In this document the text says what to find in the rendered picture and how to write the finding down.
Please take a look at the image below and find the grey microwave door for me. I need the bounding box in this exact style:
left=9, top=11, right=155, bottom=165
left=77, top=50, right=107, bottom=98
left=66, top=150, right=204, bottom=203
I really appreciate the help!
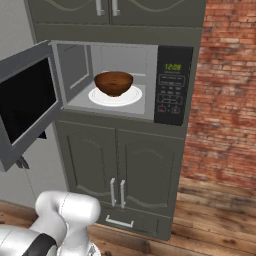
left=0, top=40, right=64, bottom=173

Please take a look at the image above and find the grey drawer front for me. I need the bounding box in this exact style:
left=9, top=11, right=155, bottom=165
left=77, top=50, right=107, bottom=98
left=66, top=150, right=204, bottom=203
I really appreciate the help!
left=96, top=202, right=176, bottom=241

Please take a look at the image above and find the brown wooden bowl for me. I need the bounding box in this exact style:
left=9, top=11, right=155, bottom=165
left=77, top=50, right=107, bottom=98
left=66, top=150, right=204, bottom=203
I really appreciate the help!
left=93, top=70, right=135, bottom=98

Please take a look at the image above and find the grey tall cupboard frame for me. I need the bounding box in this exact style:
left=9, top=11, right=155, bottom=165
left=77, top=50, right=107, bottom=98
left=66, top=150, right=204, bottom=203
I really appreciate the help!
left=23, top=0, right=208, bottom=242

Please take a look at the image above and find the grey cupboard door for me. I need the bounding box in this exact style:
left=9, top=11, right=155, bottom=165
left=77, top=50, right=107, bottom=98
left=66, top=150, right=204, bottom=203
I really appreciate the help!
left=27, top=0, right=112, bottom=25
left=55, top=120, right=118, bottom=205
left=109, top=0, right=208, bottom=28
left=115, top=128, right=185, bottom=218

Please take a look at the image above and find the silver drawer handle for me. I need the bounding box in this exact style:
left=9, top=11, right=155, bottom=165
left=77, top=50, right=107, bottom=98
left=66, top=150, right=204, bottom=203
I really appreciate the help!
left=105, top=214, right=135, bottom=229

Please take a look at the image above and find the white microwave turntable plate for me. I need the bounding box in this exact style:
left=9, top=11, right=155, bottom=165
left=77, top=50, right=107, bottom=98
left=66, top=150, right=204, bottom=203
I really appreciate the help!
left=87, top=85, right=144, bottom=108

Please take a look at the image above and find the silver cupboard door handle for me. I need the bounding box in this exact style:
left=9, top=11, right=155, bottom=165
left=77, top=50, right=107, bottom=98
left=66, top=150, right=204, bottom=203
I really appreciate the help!
left=111, top=0, right=121, bottom=17
left=95, top=0, right=106, bottom=17
left=119, top=179, right=127, bottom=210
left=109, top=177, right=117, bottom=208

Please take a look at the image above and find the grey microwave oven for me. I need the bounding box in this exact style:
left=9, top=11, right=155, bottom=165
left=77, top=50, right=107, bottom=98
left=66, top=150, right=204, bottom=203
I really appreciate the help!
left=50, top=40, right=194, bottom=127

